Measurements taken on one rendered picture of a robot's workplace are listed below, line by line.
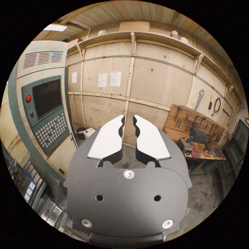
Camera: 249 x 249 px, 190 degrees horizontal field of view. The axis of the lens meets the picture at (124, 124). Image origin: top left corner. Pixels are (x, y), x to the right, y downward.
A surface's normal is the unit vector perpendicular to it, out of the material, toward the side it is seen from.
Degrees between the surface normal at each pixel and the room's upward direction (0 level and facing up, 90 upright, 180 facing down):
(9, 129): 90
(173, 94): 90
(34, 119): 90
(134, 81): 90
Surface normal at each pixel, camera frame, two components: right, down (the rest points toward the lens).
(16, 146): 0.97, 0.21
